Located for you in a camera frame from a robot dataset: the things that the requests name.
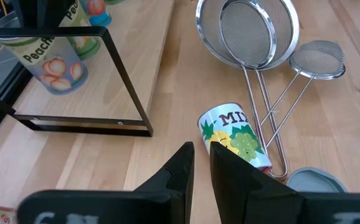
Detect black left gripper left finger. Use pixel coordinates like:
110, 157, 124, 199
133, 141, 196, 224

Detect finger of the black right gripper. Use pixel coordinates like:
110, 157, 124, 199
44, 0, 75, 29
11, 0, 42, 29

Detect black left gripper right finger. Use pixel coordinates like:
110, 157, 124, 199
209, 141, 304, 224

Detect tall tomato can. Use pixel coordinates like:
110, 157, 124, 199
79, 0, 113, 28

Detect tall green pears can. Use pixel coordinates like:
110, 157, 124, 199
58, 0, 102, 62

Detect tall peaches can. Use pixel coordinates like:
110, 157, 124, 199
0, 11, 89, 96

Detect pink white mixed fruit can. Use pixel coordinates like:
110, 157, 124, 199
197, 102, 273, 174

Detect short yellow pineapple rings can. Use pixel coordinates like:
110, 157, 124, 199
287, 167, 348, 194

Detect small metal mesh strainer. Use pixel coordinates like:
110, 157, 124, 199
258, 39, 346, 149

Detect medium metal mesh strainer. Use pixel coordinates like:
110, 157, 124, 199
219, 0, 290, 182

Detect large metal mesh strainer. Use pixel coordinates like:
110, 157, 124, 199
195, 0, 301, 71

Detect black metal shelf frame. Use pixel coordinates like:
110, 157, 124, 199
0, 26, 154, 138

